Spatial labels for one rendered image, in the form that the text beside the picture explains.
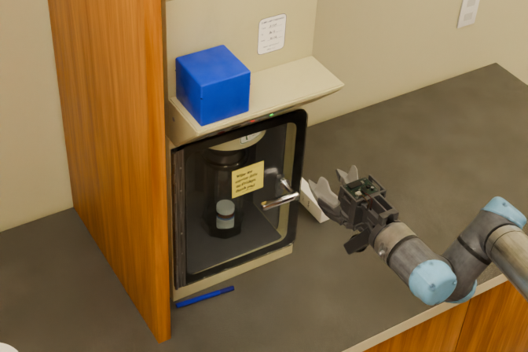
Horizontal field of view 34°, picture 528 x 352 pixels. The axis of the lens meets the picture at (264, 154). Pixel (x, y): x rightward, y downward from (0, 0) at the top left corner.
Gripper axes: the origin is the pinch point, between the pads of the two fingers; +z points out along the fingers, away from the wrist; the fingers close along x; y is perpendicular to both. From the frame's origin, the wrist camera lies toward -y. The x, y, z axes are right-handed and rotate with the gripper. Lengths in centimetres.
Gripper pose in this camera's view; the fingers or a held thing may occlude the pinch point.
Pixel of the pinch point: (325, 181)
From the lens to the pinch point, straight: 174.3
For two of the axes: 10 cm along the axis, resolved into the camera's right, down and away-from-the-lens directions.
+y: 0.5, -7.7, -6.4
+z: -5.2, -5.6, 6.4
